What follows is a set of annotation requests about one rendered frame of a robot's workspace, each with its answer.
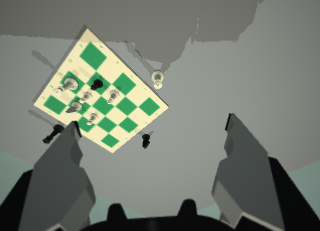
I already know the green and cream chessboard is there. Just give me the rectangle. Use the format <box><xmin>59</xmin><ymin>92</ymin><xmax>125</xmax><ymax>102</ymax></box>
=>
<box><xmin>35</xmin><ymin>28</ymin><xmax>169</xmax><ymax>153</ymax></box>

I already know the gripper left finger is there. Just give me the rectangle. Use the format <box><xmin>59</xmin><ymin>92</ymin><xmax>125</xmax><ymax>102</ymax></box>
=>
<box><xmin>0</xmin><ymin>120</ymin><xmax>96</xmax><ymax>231</ymax></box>

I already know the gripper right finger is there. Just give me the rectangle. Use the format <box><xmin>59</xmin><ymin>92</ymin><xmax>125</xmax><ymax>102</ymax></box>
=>
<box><xmin>212</xmin><ymin>113</ymin><xmax>320</xmax><ymax>231</ymax></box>

